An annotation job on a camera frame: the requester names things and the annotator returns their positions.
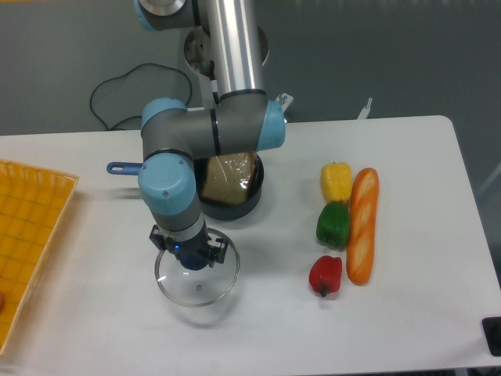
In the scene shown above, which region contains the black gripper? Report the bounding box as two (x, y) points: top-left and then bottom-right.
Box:
(149, 224), (228, 270)

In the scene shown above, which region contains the glass pot lid blue knob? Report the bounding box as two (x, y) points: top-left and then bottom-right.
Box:
(154, 228), (240, 308)

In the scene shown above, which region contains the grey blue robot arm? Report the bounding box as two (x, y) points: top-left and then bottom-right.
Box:
(135, 1), (286, 270)

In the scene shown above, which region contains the bagged bread slice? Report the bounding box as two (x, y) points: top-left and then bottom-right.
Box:
(200, 152), (258, 206)

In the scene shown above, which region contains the red bell pepper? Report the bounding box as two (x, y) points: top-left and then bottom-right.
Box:
(308, 255), (343, 297)

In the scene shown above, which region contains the green bell pepper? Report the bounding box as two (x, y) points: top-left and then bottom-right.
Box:
(316, 202), (350, 248)

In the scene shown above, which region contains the yellow woven basket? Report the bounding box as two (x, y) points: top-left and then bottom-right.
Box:
(1, 159), (79, 355)

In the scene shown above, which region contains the yellow bell pepper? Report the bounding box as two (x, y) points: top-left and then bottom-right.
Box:
(320, 163), (353, 203)

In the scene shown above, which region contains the orange baguette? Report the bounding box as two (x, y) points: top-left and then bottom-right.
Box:
(346, 168), (380, 285)

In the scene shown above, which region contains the black device at table edge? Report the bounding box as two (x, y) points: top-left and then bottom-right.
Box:
(481, 316), (501, 356)

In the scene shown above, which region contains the dark pot blue handle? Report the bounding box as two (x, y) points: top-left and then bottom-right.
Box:
(106, 151), (264, 230)

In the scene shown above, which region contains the black cable on floor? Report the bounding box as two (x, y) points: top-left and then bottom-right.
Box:
(89, 63), (193, 131)

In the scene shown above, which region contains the white table clamp bracket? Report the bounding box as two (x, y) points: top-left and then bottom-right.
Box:
(357, 97), (373, 120)

